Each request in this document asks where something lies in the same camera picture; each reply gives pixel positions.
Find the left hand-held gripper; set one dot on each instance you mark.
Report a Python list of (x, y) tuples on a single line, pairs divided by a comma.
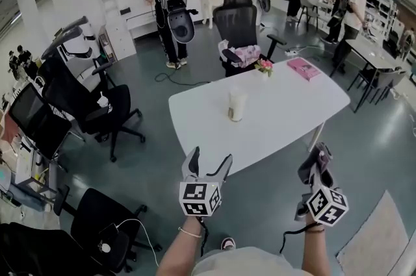
[(198, 200)]

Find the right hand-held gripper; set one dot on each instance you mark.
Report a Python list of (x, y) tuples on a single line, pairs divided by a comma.
[(328, 206)]

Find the grey cloth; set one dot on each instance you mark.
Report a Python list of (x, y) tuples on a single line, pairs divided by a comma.
[(320, 154)]

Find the white paper cup with lid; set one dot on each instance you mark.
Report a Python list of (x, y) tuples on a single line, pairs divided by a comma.
[(236, 106)]

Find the person's right forearm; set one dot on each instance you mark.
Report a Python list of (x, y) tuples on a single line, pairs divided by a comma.
[(312, 248)]

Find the person's left forearm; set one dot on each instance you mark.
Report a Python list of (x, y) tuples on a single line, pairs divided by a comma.
[(177, 252)]

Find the person's shoe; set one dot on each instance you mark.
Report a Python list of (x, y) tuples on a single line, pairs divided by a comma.
[(228, 243)]

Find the beige rug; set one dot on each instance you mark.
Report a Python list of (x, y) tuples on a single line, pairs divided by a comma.
[(373, 242)]

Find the person's beige shirt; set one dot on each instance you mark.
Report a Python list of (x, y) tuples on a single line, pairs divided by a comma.
[(247, 263)]

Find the pink book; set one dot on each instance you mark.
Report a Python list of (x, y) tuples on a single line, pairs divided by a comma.
[(304, 68)]

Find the black phone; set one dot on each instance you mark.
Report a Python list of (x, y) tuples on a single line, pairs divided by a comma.
[(109, 230)]

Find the pink potted flowers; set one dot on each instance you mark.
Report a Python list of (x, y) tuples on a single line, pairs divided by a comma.
[(264, 65)]

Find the dark dining chair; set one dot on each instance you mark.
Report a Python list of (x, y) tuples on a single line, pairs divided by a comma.
[(386, 80)]

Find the white plastic drink with straw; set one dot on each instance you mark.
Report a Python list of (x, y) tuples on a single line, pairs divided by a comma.
[(103, 102)]

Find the pink patterned garment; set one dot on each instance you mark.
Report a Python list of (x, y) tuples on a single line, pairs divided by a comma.
[(247, 52)]

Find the white round charger puck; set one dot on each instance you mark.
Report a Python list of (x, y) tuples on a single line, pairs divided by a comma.
[(106, 248)]

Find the grey table black legs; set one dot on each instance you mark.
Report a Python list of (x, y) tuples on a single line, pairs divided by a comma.
[(367, 52)]

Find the black mesh highback chair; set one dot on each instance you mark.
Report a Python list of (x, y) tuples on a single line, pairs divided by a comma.
[(235, 21)]

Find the white office chair black armrests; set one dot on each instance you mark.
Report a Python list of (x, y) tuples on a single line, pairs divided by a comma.
[(87, 76)]

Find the white shelf cabinet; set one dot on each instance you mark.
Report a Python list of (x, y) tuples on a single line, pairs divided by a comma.
[(117, 41)]

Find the grey dining chair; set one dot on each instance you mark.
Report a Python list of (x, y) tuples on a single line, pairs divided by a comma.
[(312, 10)]

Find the metal rack with clutter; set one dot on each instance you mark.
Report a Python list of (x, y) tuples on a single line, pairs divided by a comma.
[(29, 170)]

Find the black mesh office chair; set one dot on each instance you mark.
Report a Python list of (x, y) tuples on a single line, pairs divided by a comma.
[(35, 119)]

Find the white storage shelf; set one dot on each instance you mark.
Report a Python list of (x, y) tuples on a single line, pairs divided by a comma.
[(383, 11)]

